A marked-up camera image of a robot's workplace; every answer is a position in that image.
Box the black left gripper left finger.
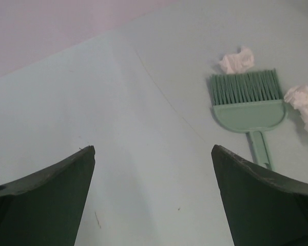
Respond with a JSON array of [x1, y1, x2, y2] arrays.
[[0, 146, 95, 245]]

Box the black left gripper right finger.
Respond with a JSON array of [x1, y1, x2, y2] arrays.
[[211, 145, 308, 245]]

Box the green hand brush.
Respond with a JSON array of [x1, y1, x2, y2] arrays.
[[208, 69, 287, 170]]

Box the crumpled white paper scrap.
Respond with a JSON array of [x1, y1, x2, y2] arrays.
[[284, 85, 308, 148], [219, 46, 255, 74]]

